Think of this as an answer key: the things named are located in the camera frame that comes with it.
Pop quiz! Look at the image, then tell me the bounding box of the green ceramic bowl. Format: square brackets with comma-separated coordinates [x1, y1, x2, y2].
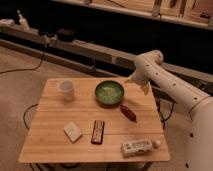
[95, 80, 125, 106]

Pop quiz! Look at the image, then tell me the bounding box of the black cable under table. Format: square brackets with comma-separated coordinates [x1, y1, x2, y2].
[22, 103, 40, 131]

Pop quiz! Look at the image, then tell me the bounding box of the white soap bar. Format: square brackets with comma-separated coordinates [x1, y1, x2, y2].
[64, 122, 82, 143]

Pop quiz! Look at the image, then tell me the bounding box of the translucent plastic cup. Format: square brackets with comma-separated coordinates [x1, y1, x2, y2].
[57, 80, 74, 101]

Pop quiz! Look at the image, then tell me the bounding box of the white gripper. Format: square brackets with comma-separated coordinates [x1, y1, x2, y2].
[126, 74, 150, 95]

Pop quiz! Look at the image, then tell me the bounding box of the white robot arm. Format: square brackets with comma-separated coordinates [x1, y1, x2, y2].
[128, 50, 213, 171]

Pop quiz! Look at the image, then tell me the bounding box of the wooden shelf ledge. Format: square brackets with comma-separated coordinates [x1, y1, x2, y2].
[0, 25, 213, 85]

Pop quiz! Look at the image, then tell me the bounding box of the white spray bottle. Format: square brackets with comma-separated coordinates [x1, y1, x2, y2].
[17, 11, 30, 31]

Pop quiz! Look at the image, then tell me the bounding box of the brown wrapped snack bar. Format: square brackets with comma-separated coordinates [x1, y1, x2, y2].
[120, 105, 136, 122]

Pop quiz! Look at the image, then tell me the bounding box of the black floor cable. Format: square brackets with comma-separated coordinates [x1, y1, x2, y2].
[0, 44, 47, 75]

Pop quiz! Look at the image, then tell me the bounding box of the white tube bottle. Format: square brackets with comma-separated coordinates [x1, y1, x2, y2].
[121, 139, 161, 158]

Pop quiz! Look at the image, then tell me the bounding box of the dark red rectangular box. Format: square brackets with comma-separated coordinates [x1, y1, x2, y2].
[91, 120, 105, 145]

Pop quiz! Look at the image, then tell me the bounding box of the black round device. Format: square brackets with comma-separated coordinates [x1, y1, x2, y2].
[56, 28, 76, 42]

